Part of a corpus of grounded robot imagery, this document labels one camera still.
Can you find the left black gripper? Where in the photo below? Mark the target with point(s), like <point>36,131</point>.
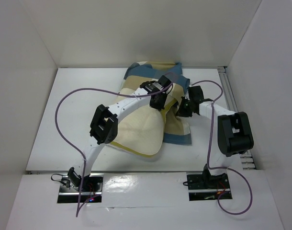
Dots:
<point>160,106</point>

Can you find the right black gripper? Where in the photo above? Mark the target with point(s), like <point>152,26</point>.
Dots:
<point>183,110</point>

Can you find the blue beige patchwork pillowcase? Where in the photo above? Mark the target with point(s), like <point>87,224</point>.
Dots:
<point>155,72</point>

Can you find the cream pillow with yellow edge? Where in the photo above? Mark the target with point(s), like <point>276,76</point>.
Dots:
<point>142,131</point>

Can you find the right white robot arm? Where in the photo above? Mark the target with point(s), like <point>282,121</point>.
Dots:
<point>230,135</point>

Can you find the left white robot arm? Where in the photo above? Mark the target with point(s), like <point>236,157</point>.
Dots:
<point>104,125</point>

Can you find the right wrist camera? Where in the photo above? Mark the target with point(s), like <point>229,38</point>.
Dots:
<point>195,94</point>

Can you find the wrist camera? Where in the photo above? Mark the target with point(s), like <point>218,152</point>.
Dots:
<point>195,94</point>
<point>164,82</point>

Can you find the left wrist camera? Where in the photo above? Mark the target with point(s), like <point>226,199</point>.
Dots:
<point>164,82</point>

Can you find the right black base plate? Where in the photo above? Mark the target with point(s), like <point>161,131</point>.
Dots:
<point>196,183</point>

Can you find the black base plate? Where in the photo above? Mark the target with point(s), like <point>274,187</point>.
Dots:
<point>196,183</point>
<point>94,184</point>

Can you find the aluminium rail right side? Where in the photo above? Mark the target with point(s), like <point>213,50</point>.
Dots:
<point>246,158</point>

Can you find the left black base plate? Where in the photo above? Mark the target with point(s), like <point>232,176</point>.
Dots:
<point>94,184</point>

